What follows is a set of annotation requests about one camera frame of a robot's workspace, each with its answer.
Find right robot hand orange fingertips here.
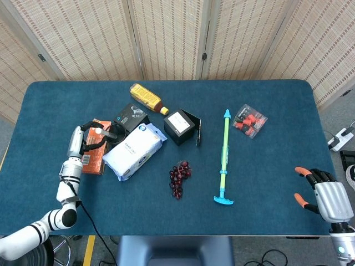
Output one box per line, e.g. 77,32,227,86
293,166,351,224

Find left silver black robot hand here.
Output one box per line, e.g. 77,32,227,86
67,121,108,160

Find white tube with cap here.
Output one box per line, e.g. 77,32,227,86
95,127,118,139

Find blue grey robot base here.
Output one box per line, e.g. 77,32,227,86
115,235,235,266

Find black round bowl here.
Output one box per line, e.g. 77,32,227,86
104,124,129,145

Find orange cardboard box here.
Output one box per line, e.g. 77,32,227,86
81,118,112,176

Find black device on floor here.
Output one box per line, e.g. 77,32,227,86
339,150,355,172

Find white tissue pack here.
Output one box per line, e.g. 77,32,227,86
102,122,168,182

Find white power strip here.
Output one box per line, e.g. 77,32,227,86
327,127,355,152

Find black box blue logo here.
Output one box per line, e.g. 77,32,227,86
113,103,150,134

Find blue felt table cover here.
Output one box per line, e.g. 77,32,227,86
0,79,339,237

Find yellow label tea bottle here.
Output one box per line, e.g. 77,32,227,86
129,83,170,116

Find black cube box white label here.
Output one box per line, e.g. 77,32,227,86
163,108,202,147

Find dark red grape bunch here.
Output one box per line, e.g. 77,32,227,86
169,160,192,200

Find clear box red parts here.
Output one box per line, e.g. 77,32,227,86
231,104,268,140

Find green blue toy water pump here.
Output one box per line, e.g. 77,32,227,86
213,109,235,206

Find black stool chrome legs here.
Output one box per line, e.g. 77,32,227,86
11,234,83,266

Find woven folding screen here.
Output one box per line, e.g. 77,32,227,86
0,0,355,125

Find black floor cable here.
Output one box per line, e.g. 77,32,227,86
243,248,290,266

